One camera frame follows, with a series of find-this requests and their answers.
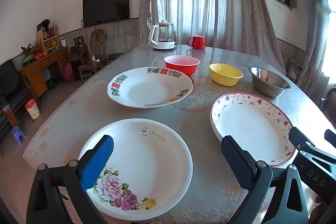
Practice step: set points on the black metal chair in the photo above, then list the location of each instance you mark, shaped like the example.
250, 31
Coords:
326, 96

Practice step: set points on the wide beige sheer curtain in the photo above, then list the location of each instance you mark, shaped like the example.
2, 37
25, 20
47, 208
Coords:
199, 3

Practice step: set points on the white power strip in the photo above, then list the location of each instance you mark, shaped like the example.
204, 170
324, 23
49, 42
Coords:
95, 58

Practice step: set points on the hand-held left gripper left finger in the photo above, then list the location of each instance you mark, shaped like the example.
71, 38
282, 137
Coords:
97, 161

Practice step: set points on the red plastic bowl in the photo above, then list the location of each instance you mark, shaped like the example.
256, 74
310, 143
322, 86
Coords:
182, 66

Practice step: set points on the white plate with rose print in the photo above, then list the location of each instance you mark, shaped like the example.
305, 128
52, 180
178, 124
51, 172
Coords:
149, 161

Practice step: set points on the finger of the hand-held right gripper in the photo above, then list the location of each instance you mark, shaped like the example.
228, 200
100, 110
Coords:
331, 138
300, 138

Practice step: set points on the tall wooden chair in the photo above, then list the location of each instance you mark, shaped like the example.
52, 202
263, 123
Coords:
99, 43

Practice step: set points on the stainless steel bowl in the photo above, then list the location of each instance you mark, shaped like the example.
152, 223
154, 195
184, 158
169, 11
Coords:
270, 85

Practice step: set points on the green fruit bowl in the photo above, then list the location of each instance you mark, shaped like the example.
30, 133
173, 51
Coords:
27, 60

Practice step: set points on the yellow plastic bowl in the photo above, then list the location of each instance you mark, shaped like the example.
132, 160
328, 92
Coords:
225, 75

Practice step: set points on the pink plastic container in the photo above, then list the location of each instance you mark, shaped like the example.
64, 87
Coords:
69, 73

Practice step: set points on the white bin with red rim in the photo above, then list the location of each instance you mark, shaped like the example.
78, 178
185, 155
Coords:
32, 109

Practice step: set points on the black flat television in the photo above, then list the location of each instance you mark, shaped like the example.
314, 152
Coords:
106, 6

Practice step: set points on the white plate purple floral rim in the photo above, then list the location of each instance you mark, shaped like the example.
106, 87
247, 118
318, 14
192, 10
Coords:
249, 124

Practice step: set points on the white plate with red characters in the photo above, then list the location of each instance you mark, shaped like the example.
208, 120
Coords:
147, 90

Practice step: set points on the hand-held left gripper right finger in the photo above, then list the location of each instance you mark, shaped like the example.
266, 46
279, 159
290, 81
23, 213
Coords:
236, 161

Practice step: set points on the low wooden stool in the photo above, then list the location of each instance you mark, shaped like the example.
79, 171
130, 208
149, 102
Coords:
86, 70

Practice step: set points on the blue plastic stool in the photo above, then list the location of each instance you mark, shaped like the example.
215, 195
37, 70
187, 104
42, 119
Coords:
18, 133

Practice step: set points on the red mug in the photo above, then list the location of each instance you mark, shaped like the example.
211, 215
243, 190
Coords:
198, 42

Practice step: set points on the narrow beige sheer curtain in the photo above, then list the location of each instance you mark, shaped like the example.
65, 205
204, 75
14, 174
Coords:
313, 37

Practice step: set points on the black sofa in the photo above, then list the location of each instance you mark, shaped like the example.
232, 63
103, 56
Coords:
11, 85

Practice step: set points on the white electric glass kettle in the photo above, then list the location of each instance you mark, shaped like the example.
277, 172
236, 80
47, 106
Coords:
162, 37

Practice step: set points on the wooden shelf with ornaments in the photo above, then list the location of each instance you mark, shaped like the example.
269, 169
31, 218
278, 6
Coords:
50, 41

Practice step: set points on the wooden desk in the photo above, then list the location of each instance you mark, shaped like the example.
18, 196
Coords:
42, 69

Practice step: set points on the grey patterned bundle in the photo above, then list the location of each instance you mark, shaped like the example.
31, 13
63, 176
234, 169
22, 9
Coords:
294, 69

